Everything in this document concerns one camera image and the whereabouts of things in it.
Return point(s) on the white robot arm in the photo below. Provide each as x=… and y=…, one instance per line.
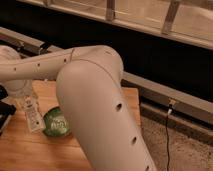
x=89, y=93

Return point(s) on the glass window frame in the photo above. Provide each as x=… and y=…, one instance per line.
x=187, y=21

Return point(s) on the metal floor rail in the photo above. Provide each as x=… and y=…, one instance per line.
x=195, y=99

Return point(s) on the black clamp device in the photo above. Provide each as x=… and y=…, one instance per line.
x=6, y=110

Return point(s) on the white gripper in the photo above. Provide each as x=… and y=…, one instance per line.
x=20, y=88

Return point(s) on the clear plastic bottle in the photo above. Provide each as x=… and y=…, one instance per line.
x=33, y=116

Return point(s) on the green ceramic bowl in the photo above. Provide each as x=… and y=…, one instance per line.
x=55, y=123

